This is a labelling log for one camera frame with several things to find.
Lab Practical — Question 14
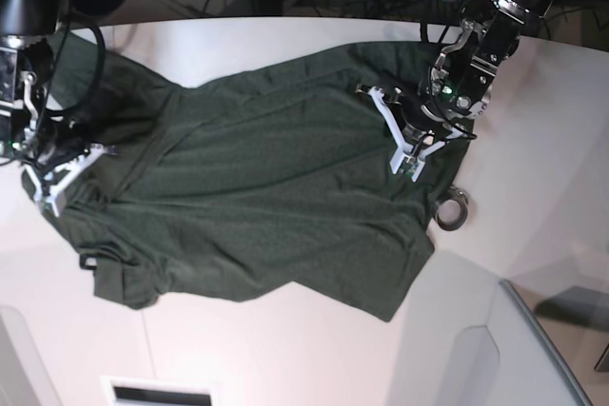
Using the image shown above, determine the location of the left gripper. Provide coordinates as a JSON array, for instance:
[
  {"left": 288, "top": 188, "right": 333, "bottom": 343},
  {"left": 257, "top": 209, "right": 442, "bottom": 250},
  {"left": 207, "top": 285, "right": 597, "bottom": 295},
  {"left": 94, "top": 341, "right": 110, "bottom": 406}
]
[{"left": 356, "top": 84, "right": 477, "bottom": 183}]

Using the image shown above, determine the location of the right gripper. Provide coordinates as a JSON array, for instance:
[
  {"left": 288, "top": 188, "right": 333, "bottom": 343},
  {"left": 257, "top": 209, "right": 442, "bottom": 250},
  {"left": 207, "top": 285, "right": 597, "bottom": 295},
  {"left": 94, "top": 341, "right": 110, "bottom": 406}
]
[{"left": 18, "top": 132, "right": 116, "bottom": 217}]

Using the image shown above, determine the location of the dark green t-shirt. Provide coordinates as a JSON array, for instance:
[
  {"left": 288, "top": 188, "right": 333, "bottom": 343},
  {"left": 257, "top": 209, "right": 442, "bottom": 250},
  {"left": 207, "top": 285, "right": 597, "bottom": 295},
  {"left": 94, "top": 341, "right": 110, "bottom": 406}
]
[{"left": 43, "top": 42, "right": 467, "bottom": 321}]

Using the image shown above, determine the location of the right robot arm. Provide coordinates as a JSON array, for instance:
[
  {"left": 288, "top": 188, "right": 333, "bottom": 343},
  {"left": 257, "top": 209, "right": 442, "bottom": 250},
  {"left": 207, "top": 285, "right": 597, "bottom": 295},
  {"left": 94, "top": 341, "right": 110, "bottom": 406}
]
[{"left": 1, "top": 0, "right": 115, "bottom": 216}]

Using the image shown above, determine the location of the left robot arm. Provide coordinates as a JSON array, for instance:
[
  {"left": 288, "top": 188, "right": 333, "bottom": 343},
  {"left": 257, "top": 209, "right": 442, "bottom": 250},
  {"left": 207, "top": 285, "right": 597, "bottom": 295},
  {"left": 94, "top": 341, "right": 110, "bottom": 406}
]
[{"left": 357, "top": 0, "right": 553, "bottom": 181}]

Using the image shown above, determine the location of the grey tape roll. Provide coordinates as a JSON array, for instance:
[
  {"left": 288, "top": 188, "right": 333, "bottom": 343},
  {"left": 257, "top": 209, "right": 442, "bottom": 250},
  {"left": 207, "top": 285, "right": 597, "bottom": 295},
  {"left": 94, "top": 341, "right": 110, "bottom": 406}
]
[{"left": 434, "top": 186, "right": 469, "bottom": 231}]

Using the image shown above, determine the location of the small black clip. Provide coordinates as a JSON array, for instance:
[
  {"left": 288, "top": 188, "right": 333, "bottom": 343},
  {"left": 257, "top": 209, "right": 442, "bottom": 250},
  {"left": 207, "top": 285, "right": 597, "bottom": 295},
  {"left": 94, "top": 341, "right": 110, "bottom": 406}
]
[{"left": 79, "top": 254, "right": 98, "bottom": 271}]

